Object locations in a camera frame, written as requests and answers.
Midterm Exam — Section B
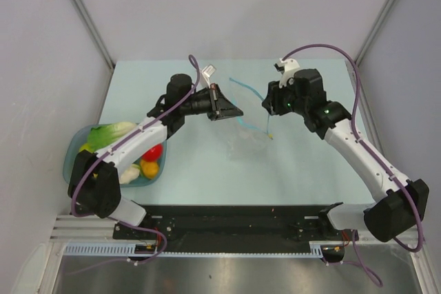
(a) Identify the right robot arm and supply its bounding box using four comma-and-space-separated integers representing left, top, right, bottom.
262, 65, 429, 242

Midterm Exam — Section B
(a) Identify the green lettuce toy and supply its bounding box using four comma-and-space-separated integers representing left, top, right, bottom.
86, 122, 137, 151

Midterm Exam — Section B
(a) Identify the orange fruit toy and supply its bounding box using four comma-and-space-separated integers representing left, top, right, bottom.
140, 159, 160, 180

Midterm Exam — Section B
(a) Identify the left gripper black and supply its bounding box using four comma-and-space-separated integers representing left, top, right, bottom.
181, 84, 243, 122

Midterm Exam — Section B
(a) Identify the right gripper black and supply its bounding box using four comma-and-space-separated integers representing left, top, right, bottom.
261, 77, 307, 116

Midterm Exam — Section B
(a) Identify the clear zip top bag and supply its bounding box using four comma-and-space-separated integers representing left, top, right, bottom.
227, 77, 273, 160

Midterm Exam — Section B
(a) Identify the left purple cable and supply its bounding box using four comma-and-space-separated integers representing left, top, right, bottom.
67, 54, 203, 276

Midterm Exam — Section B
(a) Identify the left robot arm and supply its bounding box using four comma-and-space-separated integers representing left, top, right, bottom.
68, 74, 243, 239

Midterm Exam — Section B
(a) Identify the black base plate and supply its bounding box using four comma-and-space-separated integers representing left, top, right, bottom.
112, 205, 351, 254

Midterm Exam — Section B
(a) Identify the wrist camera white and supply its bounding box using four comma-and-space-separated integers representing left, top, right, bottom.
199, 64, 216, 88
274, 59, 300, 88

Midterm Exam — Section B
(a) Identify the red apple toy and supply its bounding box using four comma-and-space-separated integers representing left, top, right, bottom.
142, 144, 163, 162

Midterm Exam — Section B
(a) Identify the teal plastic tray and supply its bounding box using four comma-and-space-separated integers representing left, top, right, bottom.
63, 125, 167, 188

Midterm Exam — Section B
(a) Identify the white cauliflower toy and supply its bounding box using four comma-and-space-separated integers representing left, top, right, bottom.
119, 164, 141, 185

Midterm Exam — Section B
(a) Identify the white cable duct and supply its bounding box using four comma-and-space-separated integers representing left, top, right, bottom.
64, 242, 323, 258

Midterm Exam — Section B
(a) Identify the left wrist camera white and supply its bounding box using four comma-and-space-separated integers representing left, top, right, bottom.
199, 64, 216, 88

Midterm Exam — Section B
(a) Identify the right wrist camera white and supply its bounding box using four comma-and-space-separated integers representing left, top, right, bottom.
274, 59, 300, 88

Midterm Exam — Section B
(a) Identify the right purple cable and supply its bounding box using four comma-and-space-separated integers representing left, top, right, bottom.
280, 43, 425, 290

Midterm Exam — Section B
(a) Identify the purple cable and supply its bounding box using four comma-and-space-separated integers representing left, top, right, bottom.
280, 43, 425, 290
67, 54, 203, 276

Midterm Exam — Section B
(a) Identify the aluminium frame rail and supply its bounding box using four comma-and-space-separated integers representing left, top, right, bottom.
50, 215, 116, 242

